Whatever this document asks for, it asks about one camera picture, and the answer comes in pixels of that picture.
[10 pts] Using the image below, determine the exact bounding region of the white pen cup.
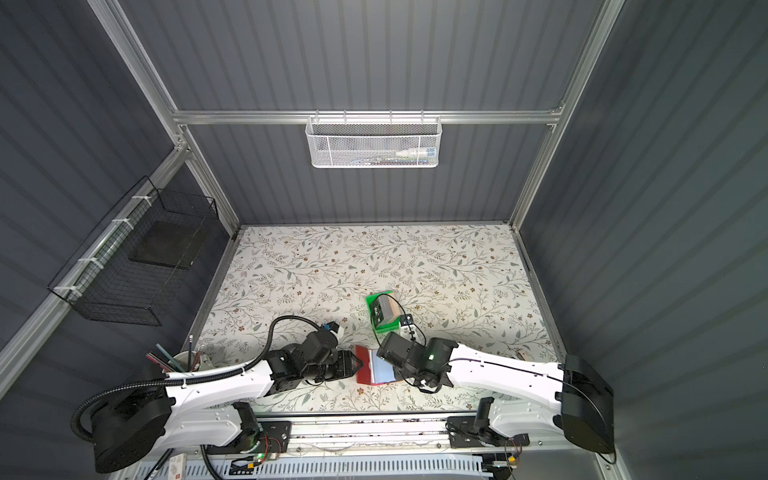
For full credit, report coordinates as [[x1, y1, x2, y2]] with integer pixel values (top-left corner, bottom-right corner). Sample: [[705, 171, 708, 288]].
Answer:
[[145, 335, 214, 373]]

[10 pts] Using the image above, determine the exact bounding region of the black corrugated cable conduit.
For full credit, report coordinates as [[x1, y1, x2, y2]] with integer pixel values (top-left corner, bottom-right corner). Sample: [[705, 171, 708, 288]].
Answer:
[[70, 314, 325, 445]]

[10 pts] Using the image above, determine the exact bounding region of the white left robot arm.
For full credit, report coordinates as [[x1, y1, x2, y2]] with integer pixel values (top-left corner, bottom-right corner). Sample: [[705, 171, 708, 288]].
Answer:
[[71, 322, 364, 474]]

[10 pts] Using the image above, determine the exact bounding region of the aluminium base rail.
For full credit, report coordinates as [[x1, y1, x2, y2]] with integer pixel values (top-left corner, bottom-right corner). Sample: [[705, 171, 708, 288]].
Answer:
[[256, 411, 512, 457]]

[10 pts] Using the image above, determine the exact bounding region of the white tube in basket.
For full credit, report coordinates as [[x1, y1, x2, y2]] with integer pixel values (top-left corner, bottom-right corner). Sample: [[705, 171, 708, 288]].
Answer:
[[395, 147, 438, 161]]

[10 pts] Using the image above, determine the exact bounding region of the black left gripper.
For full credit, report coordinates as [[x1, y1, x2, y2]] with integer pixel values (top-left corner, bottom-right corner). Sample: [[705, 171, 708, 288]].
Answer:
[[304, 349, 366, 383]]

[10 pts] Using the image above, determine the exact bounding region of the white wire mesh basket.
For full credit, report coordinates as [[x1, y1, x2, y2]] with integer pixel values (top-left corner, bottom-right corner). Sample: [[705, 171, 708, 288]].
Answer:
[[305, 118, 443, 169]]

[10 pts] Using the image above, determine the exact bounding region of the green card tray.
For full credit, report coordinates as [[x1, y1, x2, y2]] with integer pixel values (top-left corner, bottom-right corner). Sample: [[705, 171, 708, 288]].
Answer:
[[366, 291, 403, 334]]

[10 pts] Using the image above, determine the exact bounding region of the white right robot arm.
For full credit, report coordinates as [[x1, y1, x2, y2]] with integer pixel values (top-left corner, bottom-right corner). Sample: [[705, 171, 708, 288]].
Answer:
[[377, 332, 615, 454]]

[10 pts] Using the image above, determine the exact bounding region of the black wire basket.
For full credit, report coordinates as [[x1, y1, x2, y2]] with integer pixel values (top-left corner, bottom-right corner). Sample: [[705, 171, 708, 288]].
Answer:
[[48, 179, 219, 327]]

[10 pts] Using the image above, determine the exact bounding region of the red card holder wallet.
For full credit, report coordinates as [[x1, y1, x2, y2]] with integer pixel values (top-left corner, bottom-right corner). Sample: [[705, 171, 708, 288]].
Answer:
[[354, 345, 400, 386]]

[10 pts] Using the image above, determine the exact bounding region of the white slotted cable duct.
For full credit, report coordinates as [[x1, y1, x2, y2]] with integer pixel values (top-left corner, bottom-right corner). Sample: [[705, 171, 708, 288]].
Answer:
[[185, 454, 499, 480]]

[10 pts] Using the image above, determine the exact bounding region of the stack of cards in tray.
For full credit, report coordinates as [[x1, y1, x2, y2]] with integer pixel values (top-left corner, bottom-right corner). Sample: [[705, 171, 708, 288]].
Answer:
[[370, 293, 401, 326]]

